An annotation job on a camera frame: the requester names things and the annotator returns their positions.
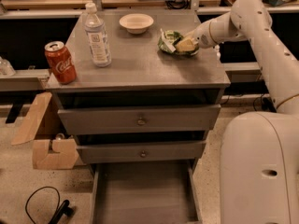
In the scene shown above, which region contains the black stand foot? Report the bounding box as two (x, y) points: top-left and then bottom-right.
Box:
(49, 200), (74, 224)

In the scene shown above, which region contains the cardboard box with flaps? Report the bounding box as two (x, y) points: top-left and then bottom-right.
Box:
(11, 92), (83, 170)

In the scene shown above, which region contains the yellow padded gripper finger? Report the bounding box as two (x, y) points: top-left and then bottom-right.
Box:
(175, 36), (198, 52)

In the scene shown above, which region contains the green jalapeno chip bag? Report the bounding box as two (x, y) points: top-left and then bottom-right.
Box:
(158, 30), (199, 56)

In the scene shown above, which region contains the white ceramic bowl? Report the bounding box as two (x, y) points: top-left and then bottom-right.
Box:
(120, 13), (154, 35)

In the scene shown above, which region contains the middle grey drawer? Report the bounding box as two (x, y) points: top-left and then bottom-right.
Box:
(77, 141), (206, 164)

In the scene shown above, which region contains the clear plastic water bottle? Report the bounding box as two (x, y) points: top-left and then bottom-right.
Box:
(84, 3), (111, 67)

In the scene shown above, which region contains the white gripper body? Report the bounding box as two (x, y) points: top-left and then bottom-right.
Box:
(186, 21), (219, 49)

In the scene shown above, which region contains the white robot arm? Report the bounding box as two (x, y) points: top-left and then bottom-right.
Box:
(187, 0), (299, 224)

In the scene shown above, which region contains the open bottom grey drawer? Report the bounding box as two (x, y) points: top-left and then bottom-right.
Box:
(90, 161), (203, 224)

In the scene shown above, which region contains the grey drawer cabinet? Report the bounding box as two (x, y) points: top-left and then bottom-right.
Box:
(45, 10), (232, 224)

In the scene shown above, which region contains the red cola can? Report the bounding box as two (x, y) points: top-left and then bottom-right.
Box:
(45, 41), (77, 84)

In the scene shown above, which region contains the clear plastic container left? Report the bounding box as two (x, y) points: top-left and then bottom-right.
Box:
(0, 57), (16, 77)

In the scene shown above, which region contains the black cables right floor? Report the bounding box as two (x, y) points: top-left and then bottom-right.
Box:
(251, 93), (275, 112)

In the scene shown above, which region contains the top grey drawer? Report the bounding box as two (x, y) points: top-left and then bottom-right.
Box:
(58, 105), (221, 135)

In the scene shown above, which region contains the white pump dispenser bottle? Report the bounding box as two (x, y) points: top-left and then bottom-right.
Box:
(214, 45), (221, 61)

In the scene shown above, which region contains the black cable on floor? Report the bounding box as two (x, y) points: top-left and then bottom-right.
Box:
(24, 186), (62, 224)

